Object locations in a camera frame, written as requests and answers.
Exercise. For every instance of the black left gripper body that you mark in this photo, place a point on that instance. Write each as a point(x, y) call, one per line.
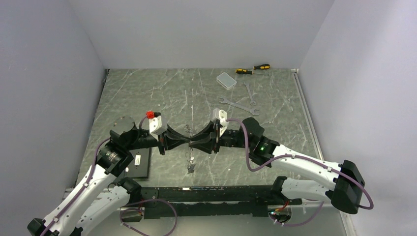
point(147, 140)

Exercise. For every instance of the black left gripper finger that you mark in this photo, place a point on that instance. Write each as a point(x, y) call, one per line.
point(173, 135)
point(177, 146)

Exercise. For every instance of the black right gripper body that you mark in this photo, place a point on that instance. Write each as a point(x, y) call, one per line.
point(230, 138)

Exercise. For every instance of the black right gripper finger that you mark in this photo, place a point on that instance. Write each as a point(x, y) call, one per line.
point(206, 135)
point(207, 147)

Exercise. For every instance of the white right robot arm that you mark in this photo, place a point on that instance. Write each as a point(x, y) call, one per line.
point(339, 183)

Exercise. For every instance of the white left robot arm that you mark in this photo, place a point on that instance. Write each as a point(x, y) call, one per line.
point(100, 192)

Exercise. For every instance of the black flat box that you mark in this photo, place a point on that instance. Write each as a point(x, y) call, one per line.
point(140, 165)

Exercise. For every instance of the large silver wrench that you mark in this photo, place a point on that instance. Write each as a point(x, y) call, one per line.
point(252, 111)

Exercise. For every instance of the small silver wrench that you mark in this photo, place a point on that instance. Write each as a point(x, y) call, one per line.
point(252, 101)

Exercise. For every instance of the clear plastic box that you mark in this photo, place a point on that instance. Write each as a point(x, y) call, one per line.
point(226, 81)

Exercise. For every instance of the yellow black screwdriver lower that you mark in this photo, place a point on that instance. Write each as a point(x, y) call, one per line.
point(248, 72)

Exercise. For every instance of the yellow black screwdriver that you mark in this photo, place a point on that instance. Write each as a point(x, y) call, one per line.
point(260, 67)
point(248, 72)

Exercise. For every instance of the yellow black screwdriver upper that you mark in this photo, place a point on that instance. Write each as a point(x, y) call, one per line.
point(260, 67)

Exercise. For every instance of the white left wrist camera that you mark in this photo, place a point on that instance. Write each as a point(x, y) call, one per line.
point(157, 124)

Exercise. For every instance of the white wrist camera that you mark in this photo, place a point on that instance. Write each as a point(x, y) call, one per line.
point(157, 124)
point(221, 116)

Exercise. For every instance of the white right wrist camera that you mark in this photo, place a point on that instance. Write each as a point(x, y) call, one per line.
point(221, 116)

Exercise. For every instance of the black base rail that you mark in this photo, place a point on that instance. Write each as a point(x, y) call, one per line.
point(253, 200)

